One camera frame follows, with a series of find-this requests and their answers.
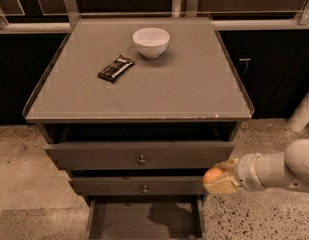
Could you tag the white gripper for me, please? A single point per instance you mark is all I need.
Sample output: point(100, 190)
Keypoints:
point(246, 172)

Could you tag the orange fruit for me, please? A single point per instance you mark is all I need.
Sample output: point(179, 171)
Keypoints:
point(211, 174)

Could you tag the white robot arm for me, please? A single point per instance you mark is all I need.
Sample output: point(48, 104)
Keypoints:
point(288, 170)

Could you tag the top grey drawer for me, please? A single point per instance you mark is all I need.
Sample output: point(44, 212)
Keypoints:
point(138, 155)

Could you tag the grey drawer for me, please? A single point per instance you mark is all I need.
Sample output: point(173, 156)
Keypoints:
point(156, 185)
point(146, 218)
point(138, 155)

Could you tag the grey drawer cabinet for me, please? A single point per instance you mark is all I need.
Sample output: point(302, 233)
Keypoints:
point(191, 92)

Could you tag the bottom grey drawer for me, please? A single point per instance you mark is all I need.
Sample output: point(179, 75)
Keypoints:
point(146, 218)

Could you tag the middle grey drawer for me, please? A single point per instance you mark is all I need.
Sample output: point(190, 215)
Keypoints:
point(156, 185)

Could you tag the white ceramic bowl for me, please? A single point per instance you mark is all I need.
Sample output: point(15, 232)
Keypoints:
point(151, 42)

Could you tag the dark snack bar wrapper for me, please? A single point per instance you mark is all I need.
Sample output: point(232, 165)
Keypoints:
point(112, 71)

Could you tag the white cylindrical post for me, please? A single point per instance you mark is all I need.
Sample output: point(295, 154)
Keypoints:
point(300, 117)

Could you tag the metal window frame rail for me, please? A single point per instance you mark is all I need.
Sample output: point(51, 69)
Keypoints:
point(57, 16)

